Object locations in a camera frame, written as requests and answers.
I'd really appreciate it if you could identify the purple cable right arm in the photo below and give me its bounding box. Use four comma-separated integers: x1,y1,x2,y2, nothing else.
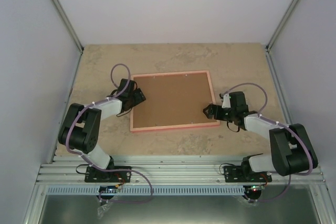
223,82,314,204

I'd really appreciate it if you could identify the grey slotted cable duct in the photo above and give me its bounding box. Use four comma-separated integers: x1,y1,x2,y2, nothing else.
46,185,266,196

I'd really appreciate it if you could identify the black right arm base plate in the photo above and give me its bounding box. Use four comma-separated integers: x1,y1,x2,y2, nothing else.
221,165,272,183

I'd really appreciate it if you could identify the aluminium corner post right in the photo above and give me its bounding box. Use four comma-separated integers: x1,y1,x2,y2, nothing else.
265,0,301,53

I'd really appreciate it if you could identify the aluminium corner post left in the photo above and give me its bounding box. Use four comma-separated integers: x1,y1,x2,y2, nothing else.
50,0,84,54

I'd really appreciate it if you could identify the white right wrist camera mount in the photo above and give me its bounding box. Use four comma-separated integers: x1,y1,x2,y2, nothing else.
219,93,231,109

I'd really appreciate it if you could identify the metal sheet front panel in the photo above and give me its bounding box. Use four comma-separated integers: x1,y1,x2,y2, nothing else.
24,185,335,223

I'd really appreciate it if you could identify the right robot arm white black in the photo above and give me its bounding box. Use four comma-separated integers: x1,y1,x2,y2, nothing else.
203,91,318,182

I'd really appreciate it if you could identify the aluminium corner post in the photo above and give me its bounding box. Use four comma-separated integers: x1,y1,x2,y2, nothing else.
265,0,301,53
50,0,84,54

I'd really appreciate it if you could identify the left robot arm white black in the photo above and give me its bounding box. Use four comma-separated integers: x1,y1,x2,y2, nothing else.
58,79,146,182

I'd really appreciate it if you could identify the aluminium side rail right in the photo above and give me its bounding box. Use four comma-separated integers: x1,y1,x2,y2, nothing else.
265,48,308,163

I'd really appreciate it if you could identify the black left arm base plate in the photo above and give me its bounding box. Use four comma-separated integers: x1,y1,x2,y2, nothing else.
84,167,131,183

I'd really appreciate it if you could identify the pink picture frame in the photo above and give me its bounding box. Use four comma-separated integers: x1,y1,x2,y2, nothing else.
130,70,221,133

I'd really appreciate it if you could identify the aluminium rail front beam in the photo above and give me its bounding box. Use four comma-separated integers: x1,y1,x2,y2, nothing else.
36,155,326,186

